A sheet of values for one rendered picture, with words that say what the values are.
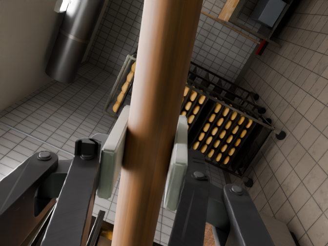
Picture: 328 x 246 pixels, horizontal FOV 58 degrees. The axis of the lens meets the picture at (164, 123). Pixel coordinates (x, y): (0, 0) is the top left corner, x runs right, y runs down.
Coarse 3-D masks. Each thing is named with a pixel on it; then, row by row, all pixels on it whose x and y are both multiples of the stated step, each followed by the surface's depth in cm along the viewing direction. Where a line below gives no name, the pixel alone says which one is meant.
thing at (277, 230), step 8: (264, 216) 220; (272, 224) 216; (280, 224) 222; (208, 232) 231; (272, 232) 206; (280, 232) 211; (288, 232) 217; (272, 240) 197; (280, 240) 202; (288, 240) 207; (296, 240) 221
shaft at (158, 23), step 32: (160, 0) 14; (192, 0) 14; (160, 32) 15; (192, 32) 15; (160, 64) 15; (160, 96) 16; (128, 128) 18; (160, 128) 17; (128, 160) 18; (160, 160) 18; (128, 192) 19; (160, 192) 19; (128, 224) 19
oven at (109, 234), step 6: (48, 222) 204; (102, 222) 216; (90, 228) 206; (102, 228) 212; (108, 228) 214; (42, 234) 184; (102, 234) 214; (108, 234) 214; (102, 240) 216; (108, 240) 216
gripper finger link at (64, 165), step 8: (96, 136) 18; (104, 136) 18; (64, 160) 15; (64, 168) 14; (56, 176) 14; (64, 176) 14; (48, 184) 14; (56, 184) 14; (96, 184) 15; (40, 192) 14; (48, 192) 14; (56, 192) 14
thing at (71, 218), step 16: (80, 144) 14; (96, 144) 14; (80, 160) 14; (96, 160) 14; (80, 176) 13; (96, 176) 14; (64, 192) 12; (80, 192) 12; (64, 208) 11; (80, 208) 11; (48, 224) 10; (64, 224) 10; (80, 224) 10; (48, 240) 9; (64, 240) 9; (80, 240) 10
